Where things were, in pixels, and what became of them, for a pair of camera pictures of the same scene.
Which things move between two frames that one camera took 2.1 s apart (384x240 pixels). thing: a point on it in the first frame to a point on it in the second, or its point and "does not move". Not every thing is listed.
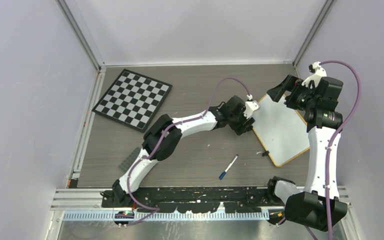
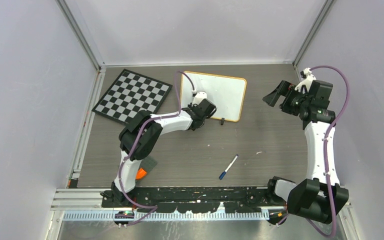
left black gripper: x=245 y=123 to x=192 y=107
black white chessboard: x=133 y=100 does not move
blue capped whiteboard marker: x=232 y=162 does not move
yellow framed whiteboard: x=281 y=129 to x=227 y=93
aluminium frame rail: x=73 y=198 does not move
